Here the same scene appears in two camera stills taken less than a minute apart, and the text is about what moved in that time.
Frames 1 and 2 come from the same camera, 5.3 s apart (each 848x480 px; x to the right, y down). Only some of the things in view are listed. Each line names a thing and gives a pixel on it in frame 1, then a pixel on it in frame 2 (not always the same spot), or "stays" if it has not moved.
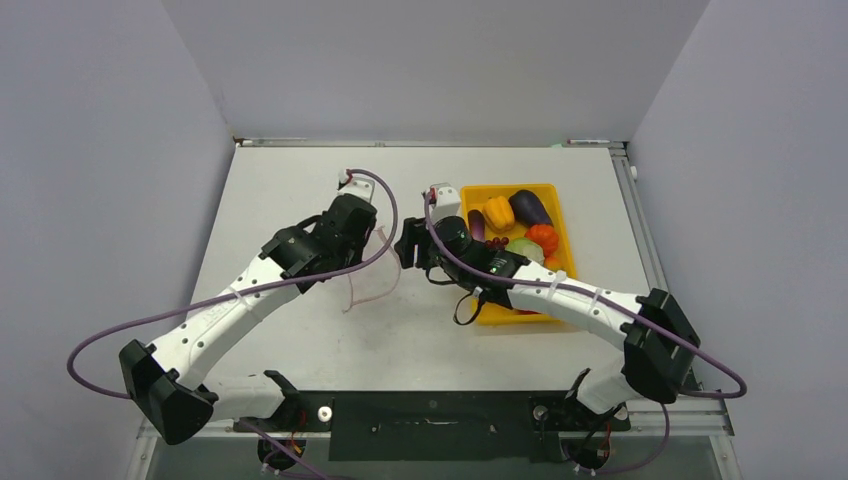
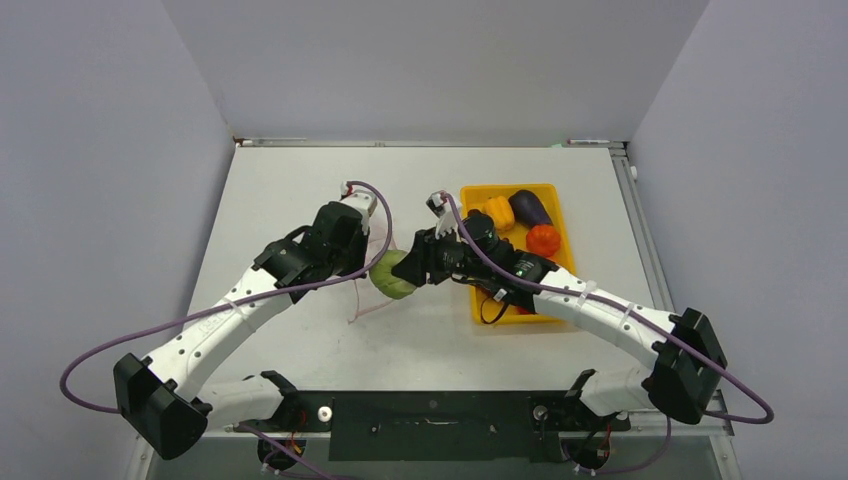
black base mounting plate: [438, 425] stays
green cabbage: [527, 248] to [385, 281]
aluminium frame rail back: [271, 142] stays
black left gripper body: [351, 257] stays
